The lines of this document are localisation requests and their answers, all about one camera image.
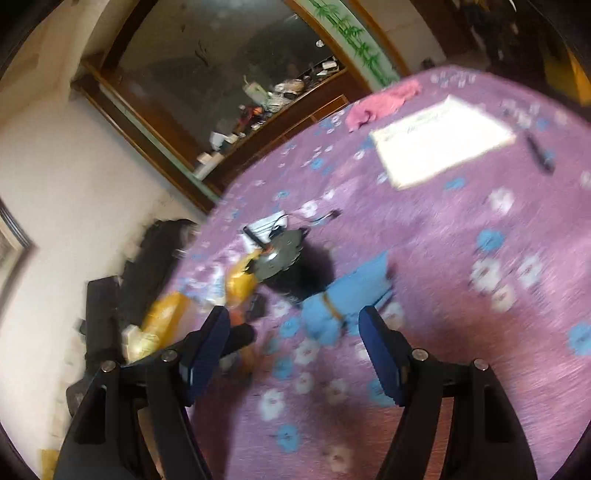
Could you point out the black pen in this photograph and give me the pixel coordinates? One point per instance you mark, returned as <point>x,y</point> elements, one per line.
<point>538,152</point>

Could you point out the yellow packet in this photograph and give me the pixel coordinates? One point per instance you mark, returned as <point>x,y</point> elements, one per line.
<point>240,284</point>

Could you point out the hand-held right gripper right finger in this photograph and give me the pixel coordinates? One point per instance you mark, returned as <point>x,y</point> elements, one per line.
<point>383,355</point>

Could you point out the yellow cardboard box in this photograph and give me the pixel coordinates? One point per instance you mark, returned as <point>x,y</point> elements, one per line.
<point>164,314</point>

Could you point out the wooden mirror cabinet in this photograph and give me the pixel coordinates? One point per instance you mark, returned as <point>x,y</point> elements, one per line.
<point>138,134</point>

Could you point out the black electric motor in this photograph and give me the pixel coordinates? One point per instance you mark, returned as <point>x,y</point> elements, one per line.
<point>300,277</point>

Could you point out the black leather sofa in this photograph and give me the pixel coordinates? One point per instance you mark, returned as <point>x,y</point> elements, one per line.
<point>147,258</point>

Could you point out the white paper sheet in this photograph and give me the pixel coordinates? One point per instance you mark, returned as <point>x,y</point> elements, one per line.
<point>438,138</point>

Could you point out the pink cloth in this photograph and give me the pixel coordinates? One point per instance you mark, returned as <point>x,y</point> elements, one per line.
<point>383,104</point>

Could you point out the pile of small clutter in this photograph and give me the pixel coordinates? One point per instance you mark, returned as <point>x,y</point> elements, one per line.
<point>286,87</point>

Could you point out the blue cloth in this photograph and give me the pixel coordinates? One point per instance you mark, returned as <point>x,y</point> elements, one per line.
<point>351,295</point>

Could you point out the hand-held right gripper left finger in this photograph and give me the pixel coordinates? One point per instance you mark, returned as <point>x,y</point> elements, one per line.
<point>207,350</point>

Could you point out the purple floral tablecloth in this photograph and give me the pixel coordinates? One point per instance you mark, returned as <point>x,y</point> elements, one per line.
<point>438,277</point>

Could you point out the framed wall picture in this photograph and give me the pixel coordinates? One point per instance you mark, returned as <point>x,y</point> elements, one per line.
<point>11,244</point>

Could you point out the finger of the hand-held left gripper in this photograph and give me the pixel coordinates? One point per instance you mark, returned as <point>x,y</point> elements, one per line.
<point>242,336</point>

